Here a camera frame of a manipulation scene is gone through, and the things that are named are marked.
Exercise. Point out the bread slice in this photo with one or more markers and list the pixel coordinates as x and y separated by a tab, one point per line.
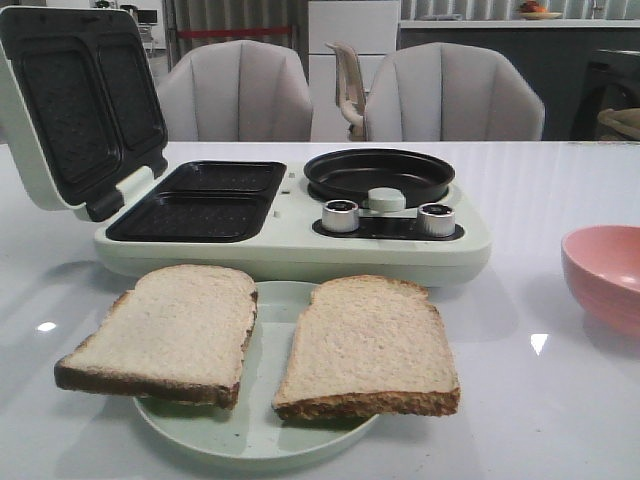
368	345
180	335

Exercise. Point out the green breakfast maker lid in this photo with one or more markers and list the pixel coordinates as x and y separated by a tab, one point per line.
78	106

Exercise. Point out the pink bowl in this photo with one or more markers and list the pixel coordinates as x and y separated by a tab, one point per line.
601	268

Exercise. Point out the green breakfast maker base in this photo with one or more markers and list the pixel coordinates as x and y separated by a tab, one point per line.
258	217

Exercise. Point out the left silver control knob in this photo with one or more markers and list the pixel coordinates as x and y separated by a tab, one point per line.
340	216

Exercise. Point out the silver control knob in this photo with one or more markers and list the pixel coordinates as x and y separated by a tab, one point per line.
340	216
435	220

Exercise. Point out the black round frying pan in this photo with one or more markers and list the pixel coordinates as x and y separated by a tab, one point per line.
352	173

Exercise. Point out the right silver control knob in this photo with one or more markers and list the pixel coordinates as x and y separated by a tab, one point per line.
435	220

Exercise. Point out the beige office chair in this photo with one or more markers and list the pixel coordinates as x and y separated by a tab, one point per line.
350	95

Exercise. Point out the left grey upholstered chair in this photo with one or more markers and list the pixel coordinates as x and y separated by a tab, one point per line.
244	90

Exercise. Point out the grey upholstered chair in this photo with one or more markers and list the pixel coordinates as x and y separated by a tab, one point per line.
451	92
244	90

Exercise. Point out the right grey upholstered chair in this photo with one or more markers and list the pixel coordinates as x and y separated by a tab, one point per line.
451	92

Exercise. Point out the light green round plate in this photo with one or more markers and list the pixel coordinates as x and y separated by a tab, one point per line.
251	436

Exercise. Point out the white cabinet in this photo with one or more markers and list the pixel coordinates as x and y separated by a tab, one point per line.
371	28

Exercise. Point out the dark grey counter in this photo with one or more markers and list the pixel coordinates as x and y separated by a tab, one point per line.
577	67

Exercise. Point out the fruit plate on counter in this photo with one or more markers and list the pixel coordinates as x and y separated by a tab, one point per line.
533	10

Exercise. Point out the green round pan handle knob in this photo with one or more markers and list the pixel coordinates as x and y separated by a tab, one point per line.
386	199

